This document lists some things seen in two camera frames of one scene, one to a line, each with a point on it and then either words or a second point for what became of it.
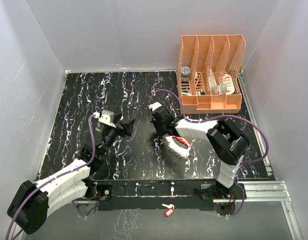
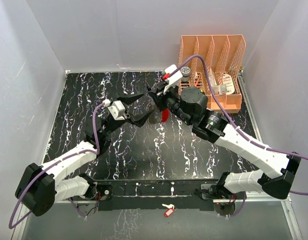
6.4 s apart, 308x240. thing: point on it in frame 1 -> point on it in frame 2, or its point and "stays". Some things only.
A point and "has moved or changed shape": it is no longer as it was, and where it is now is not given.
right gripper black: x=155 y=123 -> x=160 y=97
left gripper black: x=126 y=128 -> x=129 y=100
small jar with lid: x=185 y=73 stays
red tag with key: x=169 y=211 stays
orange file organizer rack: x=209 y=73 stays
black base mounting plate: x=163 y=194 stays
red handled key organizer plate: x=178 y=145 has moved or changed shape
